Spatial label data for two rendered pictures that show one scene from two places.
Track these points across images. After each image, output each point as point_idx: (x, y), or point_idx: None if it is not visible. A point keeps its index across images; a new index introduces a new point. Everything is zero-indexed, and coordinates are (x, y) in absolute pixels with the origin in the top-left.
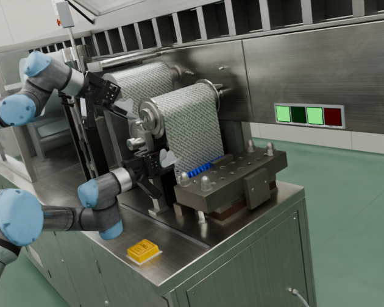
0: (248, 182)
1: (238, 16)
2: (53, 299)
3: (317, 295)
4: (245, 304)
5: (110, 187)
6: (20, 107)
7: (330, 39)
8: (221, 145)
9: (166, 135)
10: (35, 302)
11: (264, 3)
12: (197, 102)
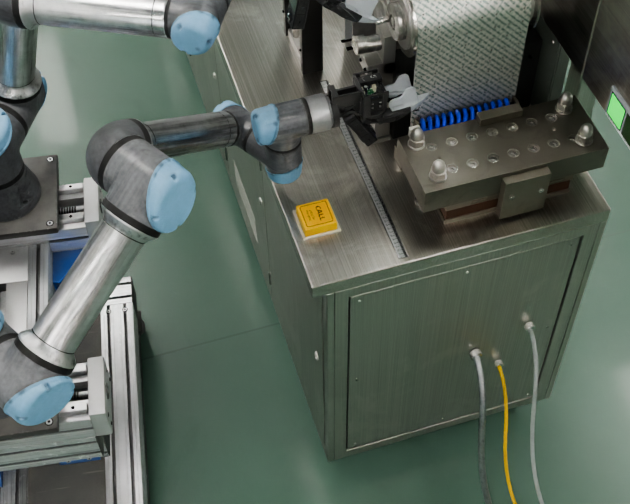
0: (508, 187)
1: None
2: (186, 82)
3: (623, 300)
4: (435, 323)
5: (296, 130)
6: (199, 39)
7: None
8: (515, 80)
9: (415, 61)
10: (155, 74)
11: None
12: (493, 18)
